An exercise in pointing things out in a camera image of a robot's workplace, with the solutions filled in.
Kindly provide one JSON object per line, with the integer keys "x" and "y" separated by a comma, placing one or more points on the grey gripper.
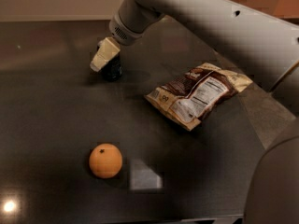
{"x": 122, "y": 32}

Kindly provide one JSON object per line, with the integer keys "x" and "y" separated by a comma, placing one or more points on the dark blue pepsi can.
{"x": 112, "y": 70}

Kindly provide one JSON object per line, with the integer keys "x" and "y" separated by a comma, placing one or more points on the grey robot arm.
{"x": 264, "y": 48}

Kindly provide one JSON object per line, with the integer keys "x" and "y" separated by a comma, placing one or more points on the brown and cream chip bag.
{"x": 189, "y": 98}

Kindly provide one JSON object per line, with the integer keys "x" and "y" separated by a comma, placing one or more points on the orange fruit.
{"x": 105, "y": 161}

